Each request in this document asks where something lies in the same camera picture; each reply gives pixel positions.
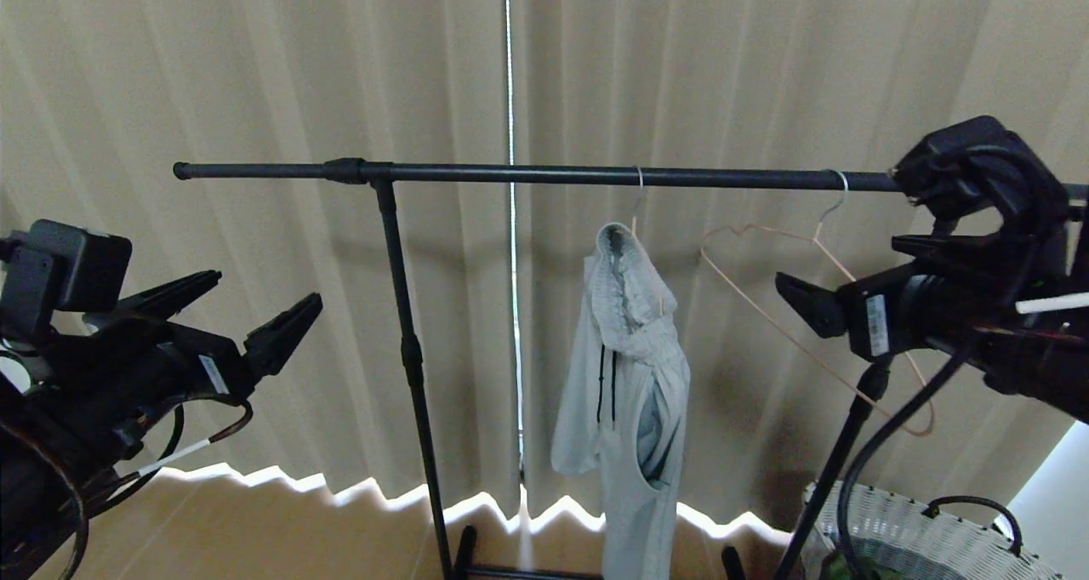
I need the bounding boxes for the pale grey shorts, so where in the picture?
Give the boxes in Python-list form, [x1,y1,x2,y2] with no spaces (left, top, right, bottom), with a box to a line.
[551,221,692,580]

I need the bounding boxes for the pink clothes hanger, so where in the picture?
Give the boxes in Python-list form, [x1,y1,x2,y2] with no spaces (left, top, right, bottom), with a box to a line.
[699,172,937,438]
[628,168,666,317]

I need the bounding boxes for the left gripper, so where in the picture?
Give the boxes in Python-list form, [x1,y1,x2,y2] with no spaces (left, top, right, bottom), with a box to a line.
[17,270,324,479]

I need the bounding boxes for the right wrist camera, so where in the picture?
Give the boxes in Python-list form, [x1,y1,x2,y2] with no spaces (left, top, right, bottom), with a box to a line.
[889,117,1069,241]

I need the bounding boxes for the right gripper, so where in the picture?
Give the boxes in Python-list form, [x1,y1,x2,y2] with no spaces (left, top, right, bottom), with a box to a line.
[776,234,1089,424]

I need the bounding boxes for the beige curtain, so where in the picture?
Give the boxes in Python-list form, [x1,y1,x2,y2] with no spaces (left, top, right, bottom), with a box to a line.
[0,0,1089,534]

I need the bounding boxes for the white laundry basket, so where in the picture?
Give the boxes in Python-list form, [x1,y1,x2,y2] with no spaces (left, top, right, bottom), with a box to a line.
[804,480,1064,580]

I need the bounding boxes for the black clothes rack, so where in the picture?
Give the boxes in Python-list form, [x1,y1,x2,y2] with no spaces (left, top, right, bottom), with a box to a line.
[173,159,1089,580]

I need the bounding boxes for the black cable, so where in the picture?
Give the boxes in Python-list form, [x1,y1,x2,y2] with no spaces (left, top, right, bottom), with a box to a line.
[85,403,185,517]
[838,151,1071,580]

